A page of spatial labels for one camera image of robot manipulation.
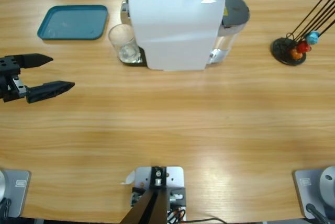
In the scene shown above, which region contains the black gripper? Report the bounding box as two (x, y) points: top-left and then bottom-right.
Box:
(0, 53), (76, 104)

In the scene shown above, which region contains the clear drinking glass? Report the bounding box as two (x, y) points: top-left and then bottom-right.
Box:
(108, 24), (141, 64)

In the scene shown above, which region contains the white capsule coffee machine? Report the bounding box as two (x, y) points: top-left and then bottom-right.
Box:
(119, 0), (226, 73)

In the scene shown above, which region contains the blue coffee capsule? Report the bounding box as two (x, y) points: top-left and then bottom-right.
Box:
(305, 31), (319, 44)

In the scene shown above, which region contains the red coffee capsule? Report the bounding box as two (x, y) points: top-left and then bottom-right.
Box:
(297, 40), (312, 53)

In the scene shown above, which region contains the orange coffee capsule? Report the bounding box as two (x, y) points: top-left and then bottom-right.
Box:
(289, 48), (306, 61)

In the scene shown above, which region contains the clear water tank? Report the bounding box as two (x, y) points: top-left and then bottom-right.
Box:
(209, 0), (251, 65)

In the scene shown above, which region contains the teal plastic tray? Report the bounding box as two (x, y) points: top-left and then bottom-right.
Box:
(37, 5), (109, 41)

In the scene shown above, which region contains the black capsule holder with rods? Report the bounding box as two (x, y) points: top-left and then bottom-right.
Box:
(271, 0), (335, 66)

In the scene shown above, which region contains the white paper tag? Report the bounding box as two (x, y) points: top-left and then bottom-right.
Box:
(120, 170), (136, 186)

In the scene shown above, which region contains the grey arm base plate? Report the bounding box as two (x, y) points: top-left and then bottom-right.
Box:
(292, 165), (335, 220)
(0, 169), (31, 219)

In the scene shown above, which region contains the black base cable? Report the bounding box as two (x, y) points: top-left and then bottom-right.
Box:
(305, 203), (329, 224)
(0, 197), (13, 219)

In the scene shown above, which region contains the black cable by white block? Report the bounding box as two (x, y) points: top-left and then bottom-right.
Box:
(187, 217), (226, 224)

